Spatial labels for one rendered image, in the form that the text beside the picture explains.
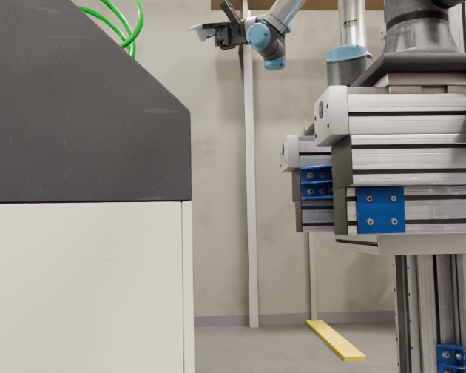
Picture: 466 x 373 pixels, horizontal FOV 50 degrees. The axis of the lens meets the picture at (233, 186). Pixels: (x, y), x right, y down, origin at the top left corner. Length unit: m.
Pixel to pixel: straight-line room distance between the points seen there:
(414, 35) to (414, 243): 0.41
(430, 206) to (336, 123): 0.24
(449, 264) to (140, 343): 0.72
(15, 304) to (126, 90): 0.40
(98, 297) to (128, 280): 0.05
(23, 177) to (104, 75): 0.22
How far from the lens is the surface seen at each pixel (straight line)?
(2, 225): 0.91
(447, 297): 1.26
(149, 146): 0.89
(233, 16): 1.87
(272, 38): 1.65
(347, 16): 1.73
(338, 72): 1.51
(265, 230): 3.92
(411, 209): 1.00
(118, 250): 0.88
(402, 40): 1.04
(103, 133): 0.90
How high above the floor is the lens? 0.74
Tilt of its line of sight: 5 degrees up
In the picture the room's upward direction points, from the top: 1 degrees counter-clockwise
